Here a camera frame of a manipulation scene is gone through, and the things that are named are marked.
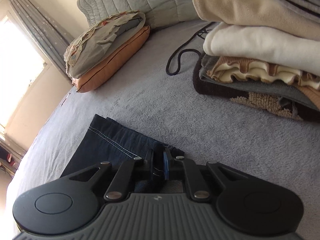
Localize grey bedspread bed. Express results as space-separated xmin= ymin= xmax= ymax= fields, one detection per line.
xmin=5 ymin=25 xmax=320 ymax=240

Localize beige fleece garment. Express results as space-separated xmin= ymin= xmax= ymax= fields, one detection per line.
xmin=192 ymin=0 xmax=320 ymax=40

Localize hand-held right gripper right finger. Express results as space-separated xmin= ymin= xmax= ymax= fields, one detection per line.
xmin=162 ymin=148 xmax=249 ymax=202

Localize black cord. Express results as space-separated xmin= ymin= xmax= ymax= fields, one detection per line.
xmin=166 ymin=21 xmax=215 ymax=76

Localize cream fleece garment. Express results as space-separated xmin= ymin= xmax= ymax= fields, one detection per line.
xmin=203 ymin=22 xmax=320 ymax=73

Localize dark blue jeans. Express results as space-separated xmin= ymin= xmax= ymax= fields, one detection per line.
xmin=60 ymin=114 xmax=185 ymax=195

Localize dark brown garment beige patch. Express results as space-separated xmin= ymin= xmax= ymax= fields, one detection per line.
xmin=194 ymin=55 xmax=320 ymax=123

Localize grey star-print curtain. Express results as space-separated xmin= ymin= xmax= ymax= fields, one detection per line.
xmin=6 ymin=0 xmax=75 ymax=80

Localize grey ruffled pillow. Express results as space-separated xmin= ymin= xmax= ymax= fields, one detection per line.
xmin=64 ymin=10 xmax=146 ymax=78

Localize pink pillow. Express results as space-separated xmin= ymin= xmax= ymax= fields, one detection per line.
xmin=72 ymin=25 xmax=151 ymax=93

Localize brown cream ruffled garment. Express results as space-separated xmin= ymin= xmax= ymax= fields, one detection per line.
xmin=206 ymin=56 xmax=320 ymax=92

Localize grey quilted headboard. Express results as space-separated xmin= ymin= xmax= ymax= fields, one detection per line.
xmin=76 ymin=0 xmax=273 ymax=32

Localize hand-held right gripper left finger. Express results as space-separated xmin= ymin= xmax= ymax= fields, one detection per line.
xmin=69 ymin=149 xmax=155 ymax=202

